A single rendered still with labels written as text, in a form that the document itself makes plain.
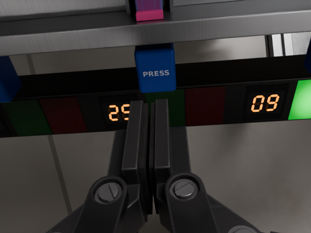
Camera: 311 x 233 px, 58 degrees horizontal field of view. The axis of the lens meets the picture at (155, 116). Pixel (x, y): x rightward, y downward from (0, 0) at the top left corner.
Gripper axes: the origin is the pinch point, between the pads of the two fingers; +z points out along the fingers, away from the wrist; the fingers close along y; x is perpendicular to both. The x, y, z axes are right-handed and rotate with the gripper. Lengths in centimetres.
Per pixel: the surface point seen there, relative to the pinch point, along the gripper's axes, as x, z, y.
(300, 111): -5.8, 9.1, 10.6
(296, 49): -33, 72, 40
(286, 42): -17, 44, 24
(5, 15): 3.6, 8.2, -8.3
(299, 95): -4.2, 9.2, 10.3
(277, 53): -19, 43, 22
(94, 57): -32, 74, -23
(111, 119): -5.4, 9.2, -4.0
